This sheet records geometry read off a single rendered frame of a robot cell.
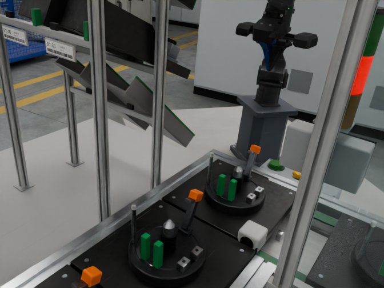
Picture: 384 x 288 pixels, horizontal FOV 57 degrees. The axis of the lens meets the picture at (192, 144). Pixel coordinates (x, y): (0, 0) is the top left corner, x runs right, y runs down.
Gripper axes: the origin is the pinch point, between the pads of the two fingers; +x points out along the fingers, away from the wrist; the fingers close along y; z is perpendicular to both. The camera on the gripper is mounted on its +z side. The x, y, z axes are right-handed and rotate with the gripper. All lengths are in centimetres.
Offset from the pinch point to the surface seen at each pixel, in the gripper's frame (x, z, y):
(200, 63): 87, -253, -187
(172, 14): 103, -605, -510
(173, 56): 1.9, 14.1, -19.1
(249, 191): 26.4, 18.2, 8.1
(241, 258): 28.4, 35.5, 15.9
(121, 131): 39, -2, -54
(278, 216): 28.4, 19.4, 16.2
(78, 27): -6.2, 36.7, -25.1
